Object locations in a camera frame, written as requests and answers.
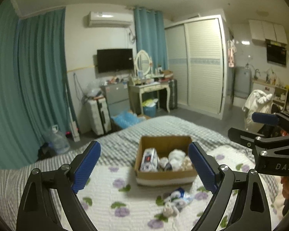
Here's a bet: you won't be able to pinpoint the floral tissue pack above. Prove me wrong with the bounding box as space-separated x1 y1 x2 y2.
139 148 159 172

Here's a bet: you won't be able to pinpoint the white kitchen cabinets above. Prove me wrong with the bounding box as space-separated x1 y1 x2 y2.
249 20 288 45

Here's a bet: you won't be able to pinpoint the person right hand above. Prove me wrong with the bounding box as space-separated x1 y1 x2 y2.
281 176 289 200

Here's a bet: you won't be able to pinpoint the white sliding wardrobe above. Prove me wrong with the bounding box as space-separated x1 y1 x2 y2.
165 15 228 119

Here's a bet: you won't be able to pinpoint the floral quilted blanket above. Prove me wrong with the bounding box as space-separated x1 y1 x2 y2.
48 146 284 231

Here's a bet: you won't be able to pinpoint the black wall television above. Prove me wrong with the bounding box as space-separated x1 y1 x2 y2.
97 49 134 73

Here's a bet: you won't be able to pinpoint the white item in box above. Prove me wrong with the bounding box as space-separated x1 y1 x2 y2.
159 149 186 172

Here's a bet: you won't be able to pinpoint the white dressing table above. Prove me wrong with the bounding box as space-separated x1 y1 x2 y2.
128 77 170 114

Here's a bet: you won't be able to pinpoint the blue bubble wrap bag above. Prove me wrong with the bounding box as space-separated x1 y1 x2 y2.
111 111 141 129

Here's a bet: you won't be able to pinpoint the dark suitcase by table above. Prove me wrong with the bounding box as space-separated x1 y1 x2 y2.
169 79 177 110

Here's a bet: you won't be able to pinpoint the white air conditioner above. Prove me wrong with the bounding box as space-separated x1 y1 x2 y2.
87 12 134 28

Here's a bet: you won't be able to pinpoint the white clothes pile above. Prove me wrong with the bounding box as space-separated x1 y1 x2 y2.
242 90 273 132

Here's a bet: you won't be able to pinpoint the teal curtain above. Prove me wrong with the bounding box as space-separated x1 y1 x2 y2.
0 0 75 169
134 7 168 70

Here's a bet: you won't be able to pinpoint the black range hood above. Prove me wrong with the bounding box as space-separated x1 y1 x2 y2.
266 40 287 66

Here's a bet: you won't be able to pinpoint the blue waste basket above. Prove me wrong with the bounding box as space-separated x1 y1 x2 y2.
143 103 156 117

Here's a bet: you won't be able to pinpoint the grey mini fridge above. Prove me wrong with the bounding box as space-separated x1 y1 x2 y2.
101 82 130 116

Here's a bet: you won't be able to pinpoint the blue tissue packet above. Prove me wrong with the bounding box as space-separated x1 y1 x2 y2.
170 187 193 204

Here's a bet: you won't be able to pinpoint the grey washing machine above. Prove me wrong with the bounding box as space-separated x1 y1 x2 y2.
234 67 252 99

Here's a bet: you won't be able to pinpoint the brown cardboard box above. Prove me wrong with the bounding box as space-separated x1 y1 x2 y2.
134 136 197 187

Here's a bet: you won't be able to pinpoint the teal curtain middle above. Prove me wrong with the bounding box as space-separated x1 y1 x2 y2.
134 7 168 70

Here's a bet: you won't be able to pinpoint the white oval vanity mirror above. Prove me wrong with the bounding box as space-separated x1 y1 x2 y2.
134 49 152 79

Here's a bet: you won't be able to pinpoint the grey checked bed sheet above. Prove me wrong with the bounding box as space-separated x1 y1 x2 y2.
0 115 280 231

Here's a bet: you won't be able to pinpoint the white suitcase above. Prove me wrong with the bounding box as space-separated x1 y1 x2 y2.
86 98 112 136

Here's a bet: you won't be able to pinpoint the clear water jug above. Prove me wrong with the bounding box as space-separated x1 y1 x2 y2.
46 125 70 154

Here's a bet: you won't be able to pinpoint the teal curtain left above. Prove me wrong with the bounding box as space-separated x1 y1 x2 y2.
0 0 75 169

